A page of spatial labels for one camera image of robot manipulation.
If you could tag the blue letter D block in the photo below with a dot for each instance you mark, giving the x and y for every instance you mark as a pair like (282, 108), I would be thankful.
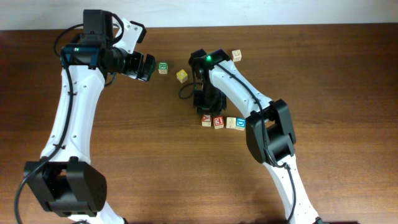
(240, 124)

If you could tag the red letter A block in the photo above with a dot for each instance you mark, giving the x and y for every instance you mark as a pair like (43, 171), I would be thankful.
(206, 120)

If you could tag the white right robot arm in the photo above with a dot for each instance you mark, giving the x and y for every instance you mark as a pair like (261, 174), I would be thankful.
(270, 135)

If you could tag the brown picture wooden block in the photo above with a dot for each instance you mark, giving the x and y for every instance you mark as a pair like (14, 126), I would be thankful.
(236, 55)

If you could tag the green letter R block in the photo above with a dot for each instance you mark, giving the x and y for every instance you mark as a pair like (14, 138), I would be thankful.
(163, 68)

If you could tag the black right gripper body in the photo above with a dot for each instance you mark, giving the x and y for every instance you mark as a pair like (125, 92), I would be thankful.
(209, 99)

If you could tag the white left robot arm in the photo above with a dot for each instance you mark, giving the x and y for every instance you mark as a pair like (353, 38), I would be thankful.
(63, 180)

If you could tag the yellow wooden block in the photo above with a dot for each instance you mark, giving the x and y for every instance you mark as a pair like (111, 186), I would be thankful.
(182, 76)

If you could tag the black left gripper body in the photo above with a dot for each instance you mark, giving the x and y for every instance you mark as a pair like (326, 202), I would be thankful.
(130, 65)

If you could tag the plain letter J block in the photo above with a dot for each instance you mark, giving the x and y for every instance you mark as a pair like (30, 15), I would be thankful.
(231, 123)

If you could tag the red letter E block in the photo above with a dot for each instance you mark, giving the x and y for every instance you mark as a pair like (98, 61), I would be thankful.
(218, 122)

